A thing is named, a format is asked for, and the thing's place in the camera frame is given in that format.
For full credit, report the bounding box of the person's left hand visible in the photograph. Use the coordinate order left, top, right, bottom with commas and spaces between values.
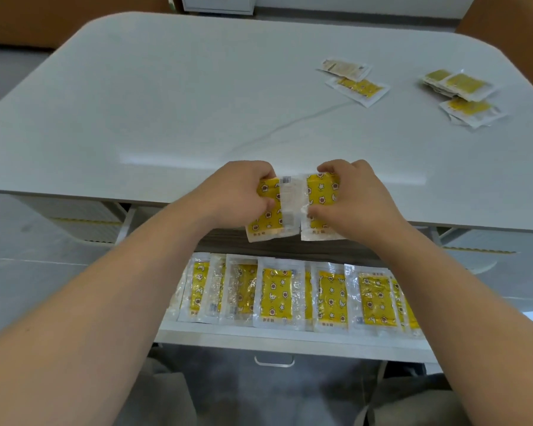
187, 160, 277, 235

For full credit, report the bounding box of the person's right hand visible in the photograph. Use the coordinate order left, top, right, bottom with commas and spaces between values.
308, 159, 413, 250

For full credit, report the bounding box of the person's right leg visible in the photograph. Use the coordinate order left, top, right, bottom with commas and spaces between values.
353, 361, 471, 426

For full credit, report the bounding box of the white drawer handle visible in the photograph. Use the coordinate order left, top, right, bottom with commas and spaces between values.
253, 355, 296, 368

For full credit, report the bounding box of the white drawer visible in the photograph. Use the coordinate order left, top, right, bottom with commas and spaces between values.
153, 226, 441, 365

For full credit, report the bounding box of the white cabinet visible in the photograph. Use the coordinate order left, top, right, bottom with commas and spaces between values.
180, 0, 256, 16

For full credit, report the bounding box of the row of yellow packets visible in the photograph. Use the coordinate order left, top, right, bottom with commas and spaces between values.
166, 251, 427, 340

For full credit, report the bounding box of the person's left forearm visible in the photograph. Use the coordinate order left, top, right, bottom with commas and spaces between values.
0, 197, 223, 426

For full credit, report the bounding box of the yellow star-print sachet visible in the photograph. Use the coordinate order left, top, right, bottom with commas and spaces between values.
245, 175, 304, 243
299, 172, 343, 242

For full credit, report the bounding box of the beige-backed sachet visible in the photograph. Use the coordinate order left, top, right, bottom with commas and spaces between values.
317, 57, 373, 82

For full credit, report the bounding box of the person's right forearm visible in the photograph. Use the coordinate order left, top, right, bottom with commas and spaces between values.
369, 224, 533, 426

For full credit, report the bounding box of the yellow sachet with clear edge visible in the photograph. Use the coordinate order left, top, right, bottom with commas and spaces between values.
439, 96, 510, 129
421, 68, 455, 91
325, 76, 391, 108
440, 72, 499, 103

